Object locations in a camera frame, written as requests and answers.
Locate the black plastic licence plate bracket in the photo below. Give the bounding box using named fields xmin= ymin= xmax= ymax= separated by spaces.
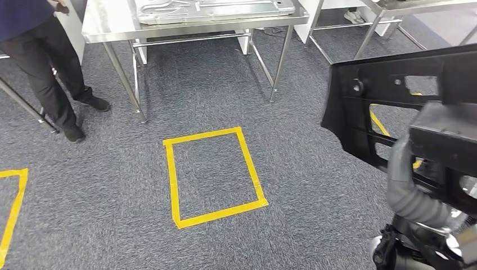
xmin=320 ymin=44 xmax=477 ymax=217

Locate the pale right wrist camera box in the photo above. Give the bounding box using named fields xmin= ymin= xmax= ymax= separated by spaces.
xmin=455 ymin=223 xmax=477 ymax=259

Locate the white panel board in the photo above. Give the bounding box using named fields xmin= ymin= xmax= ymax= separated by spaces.
xmin=56 ymin=0 xmax=88 ymax=65

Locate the stamped sheet metal panel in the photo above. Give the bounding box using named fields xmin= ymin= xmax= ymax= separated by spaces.
xmin=134 ymin=0 xmax=296 ymax=26

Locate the black tripod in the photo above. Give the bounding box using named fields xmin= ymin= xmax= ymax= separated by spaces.
xmin=0 ymin=53 xmax=60 ymax=134

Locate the yellow floor tape rectangle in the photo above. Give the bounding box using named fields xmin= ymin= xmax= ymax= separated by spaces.
xmin=368 ymin=92 xmax=425 ymax=170
xmin=0 ymin=168 xmax=29 ymax=267

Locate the white partition panel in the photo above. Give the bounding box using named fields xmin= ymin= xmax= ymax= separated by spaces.
xmin=293 ymin=0 xmax=401 ymax=44

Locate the person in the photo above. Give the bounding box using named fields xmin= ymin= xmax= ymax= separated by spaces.
xmin=343 ymin=8 xmax=368 ymax=25
xmin=0 ymin=0 xmax=111 ymax=143

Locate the white panel foot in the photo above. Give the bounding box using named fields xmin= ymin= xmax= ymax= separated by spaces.
xmin=236 ymin=29 xmax=251 ymax=56
xmin=133 ymin=37 xmax=149 ymax=65

